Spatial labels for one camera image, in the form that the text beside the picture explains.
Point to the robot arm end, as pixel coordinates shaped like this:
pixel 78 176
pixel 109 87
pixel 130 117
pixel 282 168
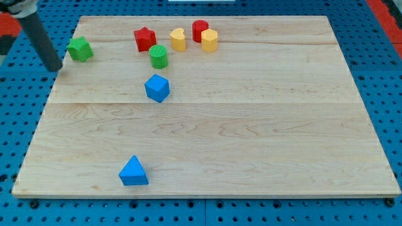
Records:
pixel 19 8

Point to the yellow heart block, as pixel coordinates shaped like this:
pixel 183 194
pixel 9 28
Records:
pixel 178 39

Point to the blue cube block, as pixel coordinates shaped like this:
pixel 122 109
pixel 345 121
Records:
pixel 157 88

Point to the light wooden board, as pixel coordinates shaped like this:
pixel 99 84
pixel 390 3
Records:
pixel 274 112

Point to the green cylinder block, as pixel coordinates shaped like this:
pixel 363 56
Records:
pixel 158 56

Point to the yellow hexagon block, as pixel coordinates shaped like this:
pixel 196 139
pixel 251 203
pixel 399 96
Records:
pixel 209 41

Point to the red cylinder block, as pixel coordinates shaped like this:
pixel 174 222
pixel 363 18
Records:
pixel 198 27

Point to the blue triangle block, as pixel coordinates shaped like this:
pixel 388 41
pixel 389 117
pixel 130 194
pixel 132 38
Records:
pixel 133 173

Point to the red star block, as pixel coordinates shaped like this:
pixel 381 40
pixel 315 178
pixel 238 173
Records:
pixel 145 39

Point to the green star block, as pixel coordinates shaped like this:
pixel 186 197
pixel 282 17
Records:
pixel 79 49

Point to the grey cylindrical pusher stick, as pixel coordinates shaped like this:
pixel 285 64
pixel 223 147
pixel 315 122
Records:
pixel 36 33

